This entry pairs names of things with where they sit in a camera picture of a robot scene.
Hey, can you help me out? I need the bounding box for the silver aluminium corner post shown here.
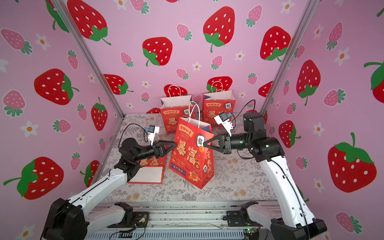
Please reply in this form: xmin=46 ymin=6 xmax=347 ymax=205
xmin=260 ymin=0 xmax=320 ymax=114
xmin=52 ymin=0 xmax=125 ymax=119

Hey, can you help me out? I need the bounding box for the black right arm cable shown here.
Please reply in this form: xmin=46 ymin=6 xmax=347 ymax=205
xmin=230 ymin=99 xmax=257 ymax=130

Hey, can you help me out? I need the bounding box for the silver aluminium corner post left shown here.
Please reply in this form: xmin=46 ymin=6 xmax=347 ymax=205
xmin=52 ymin=0 xmax=125 ymax=119

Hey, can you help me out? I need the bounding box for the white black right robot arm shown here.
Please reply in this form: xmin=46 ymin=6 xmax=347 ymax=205
xmin=204 ymin=112 xmax=328 ymax=240

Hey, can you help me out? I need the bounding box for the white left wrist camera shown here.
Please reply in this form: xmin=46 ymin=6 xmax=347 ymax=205
xmin=145 ymin=126 xmax=160 ymax=146

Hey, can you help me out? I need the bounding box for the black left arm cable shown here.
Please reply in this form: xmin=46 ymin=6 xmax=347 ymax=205
xmin=118 ymin=122 xmax=149 ymax=148

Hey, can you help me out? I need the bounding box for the silver aluminium corner post right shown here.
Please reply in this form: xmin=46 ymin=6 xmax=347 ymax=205
xmin=260 ymin=0 xmax=320 ymax=114

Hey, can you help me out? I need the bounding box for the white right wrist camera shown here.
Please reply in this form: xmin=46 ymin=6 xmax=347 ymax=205
xmin=214 ymin=112 xmax=234 ymax=137

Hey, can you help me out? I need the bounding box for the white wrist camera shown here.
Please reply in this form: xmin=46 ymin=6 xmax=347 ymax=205
xmin=145 ymin=126 xmax=160 ymax=146
xmin=214 ymin=112 xmax=234 ymax=137

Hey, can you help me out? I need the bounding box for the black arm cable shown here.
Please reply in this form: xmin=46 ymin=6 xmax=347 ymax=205
xmin=230 ymin=99 xmax=257 ymax=130
xmin=118 ymin=122 xmax=149 ymax=148

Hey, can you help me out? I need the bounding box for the red paper gift bag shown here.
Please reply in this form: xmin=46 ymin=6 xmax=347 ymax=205
xmin=127 ymin=145 xmax=167 ymax=185

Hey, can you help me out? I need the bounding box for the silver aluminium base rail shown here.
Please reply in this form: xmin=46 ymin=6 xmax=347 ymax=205
xmin=86 ymin=201 xmax=274 ymax=240

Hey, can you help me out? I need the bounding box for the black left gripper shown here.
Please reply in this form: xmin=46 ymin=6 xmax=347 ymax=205
xmin=131 ymin=140 xmax=174 ymax=165

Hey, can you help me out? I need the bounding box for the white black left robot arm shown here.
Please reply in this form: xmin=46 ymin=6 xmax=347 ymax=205
xmin=41 ymin=138 xmax=177 ymax=240

